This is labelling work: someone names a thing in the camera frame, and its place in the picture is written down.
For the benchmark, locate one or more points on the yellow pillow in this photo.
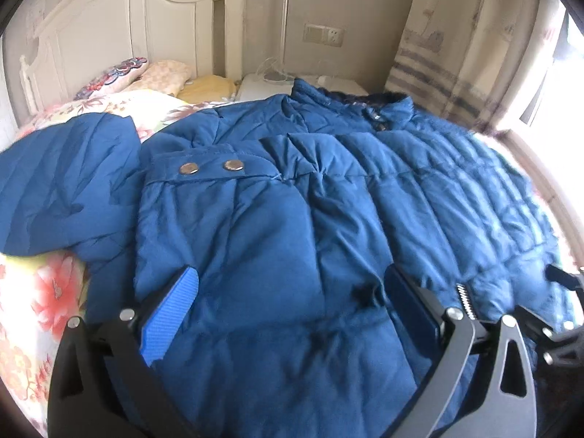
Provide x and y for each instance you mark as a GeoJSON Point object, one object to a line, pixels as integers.
{"type": "Point", "coordinates": [207, 89]}

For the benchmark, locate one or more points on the thin white wall pipe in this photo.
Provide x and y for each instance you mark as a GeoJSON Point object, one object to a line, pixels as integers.
{"type": "Point", "coordinates": [285, 23]}

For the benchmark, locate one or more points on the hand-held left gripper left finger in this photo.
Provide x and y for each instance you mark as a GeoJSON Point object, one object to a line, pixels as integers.
{"type": "Point", "coordinates": [175, 303]}

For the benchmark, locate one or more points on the white nightstand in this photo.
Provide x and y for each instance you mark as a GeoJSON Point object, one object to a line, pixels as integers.
{"type": "Point", "coordinates": [264, 85]}

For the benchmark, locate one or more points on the blue padded jacket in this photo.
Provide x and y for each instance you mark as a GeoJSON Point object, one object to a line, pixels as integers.
{"type": "Point", "coordinates": [283, 219]}

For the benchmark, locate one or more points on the white wooden headboard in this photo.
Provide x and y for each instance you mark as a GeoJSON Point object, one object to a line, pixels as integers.
{"type": "Point", "coordinates": [123, 27]}

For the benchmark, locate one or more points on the embroidered floral pillow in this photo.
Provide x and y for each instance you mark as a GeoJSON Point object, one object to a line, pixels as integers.
{"type": "Point", "coordinates": [114, 75]}

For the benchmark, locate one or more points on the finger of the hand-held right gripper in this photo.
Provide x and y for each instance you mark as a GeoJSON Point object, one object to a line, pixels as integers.
{"type": "Point", "coordinates": [554, 344]}
{"type": "Point", "coordinates": [568, 278]}

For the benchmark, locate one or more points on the window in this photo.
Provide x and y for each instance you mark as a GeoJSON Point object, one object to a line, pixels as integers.
{"type": "Point", "coordinates": [563, 73]}

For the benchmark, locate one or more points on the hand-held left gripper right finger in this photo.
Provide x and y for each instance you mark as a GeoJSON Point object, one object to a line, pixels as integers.
{"type": "Point", "coordinates": [413, 312]}

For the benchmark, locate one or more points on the white wall socket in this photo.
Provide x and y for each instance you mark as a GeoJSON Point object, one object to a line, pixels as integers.
{"type": "Point", "coordinates": [324, 34]}

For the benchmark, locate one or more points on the floral bed sheet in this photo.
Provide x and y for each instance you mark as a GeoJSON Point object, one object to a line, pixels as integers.
{"type": "Point", "coordinates": [41, 310]}

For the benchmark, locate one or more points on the striped beige curtain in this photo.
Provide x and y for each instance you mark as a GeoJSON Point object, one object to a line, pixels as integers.
{"type": "Point", "coordinates": [461, 50]}

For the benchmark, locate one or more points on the peach checkered pillow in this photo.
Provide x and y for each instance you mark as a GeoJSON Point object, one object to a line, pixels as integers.
{"type": "Point", "coordinates": [162, 77]}

